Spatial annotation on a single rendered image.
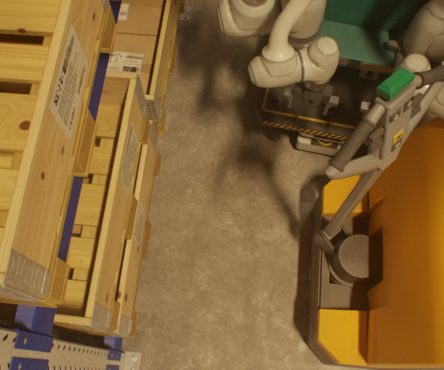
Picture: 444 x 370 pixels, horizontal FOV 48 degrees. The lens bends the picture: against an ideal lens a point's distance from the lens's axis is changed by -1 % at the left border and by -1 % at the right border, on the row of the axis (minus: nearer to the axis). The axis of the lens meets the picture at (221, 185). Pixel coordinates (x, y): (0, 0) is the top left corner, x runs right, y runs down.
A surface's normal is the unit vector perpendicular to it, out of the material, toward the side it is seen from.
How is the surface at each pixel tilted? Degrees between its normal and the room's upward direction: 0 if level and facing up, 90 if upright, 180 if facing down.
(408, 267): 74
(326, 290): 0
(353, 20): 90
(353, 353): 22
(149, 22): 0
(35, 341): 90
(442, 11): 7
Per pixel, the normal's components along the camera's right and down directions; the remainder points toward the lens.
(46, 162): 1.00, 0.08
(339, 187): -0.38, -0.36
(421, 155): -0.96, -0.18
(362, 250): -0.01, -0.35
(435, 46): -0.54, 0.75
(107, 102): -0.10, 0.93
